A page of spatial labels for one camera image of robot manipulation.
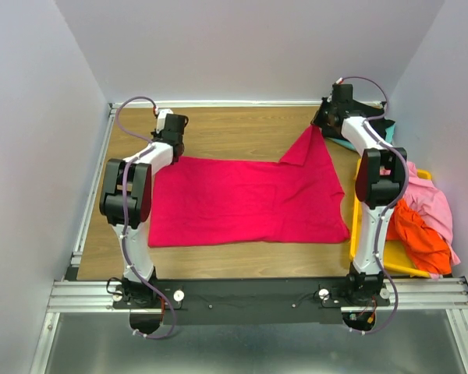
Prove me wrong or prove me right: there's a magenta t shirt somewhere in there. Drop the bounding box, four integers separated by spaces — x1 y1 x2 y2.
148 126 349 247

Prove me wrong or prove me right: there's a folded black t shirt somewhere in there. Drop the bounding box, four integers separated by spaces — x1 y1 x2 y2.
321 97 395 141

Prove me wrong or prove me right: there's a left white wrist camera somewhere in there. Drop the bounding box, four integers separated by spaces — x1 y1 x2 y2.
156 108 173 132

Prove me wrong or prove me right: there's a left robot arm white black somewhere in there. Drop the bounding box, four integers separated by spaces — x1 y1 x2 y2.
99 109 189 308

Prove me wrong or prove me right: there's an aluminium frame rail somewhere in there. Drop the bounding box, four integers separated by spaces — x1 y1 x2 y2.
29 101 468 374

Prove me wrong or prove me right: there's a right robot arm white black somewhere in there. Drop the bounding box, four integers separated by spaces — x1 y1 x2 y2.
312 78 409 305

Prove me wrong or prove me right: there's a folded teal t shirt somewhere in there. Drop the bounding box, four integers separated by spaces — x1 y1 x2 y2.
330 125 395 151

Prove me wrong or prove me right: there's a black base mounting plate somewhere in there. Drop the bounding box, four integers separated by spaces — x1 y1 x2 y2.
112 278 391 336

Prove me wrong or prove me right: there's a light pink t shirt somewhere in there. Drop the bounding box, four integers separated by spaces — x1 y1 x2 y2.
401 161 460 268

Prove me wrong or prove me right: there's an orange t shirt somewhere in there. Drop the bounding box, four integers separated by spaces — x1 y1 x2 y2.
386 199 452 275

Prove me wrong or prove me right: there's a yellow plastic bin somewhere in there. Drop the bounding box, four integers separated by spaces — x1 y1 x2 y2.
349 157 434 278

